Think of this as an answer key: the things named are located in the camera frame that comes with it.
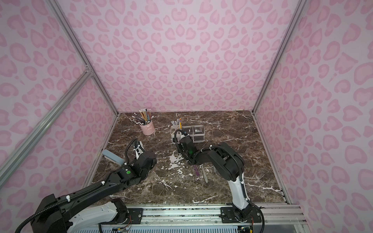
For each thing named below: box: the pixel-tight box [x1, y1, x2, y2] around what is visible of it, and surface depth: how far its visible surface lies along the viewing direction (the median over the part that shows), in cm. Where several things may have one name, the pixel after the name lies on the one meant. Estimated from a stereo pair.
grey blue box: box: [102, 149, 126, 167], surface depth 92 cm
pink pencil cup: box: [139, 119, 156, 136], surface depth 103 cm
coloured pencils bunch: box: [131, 108, 152, 126], surface depth 103 cm
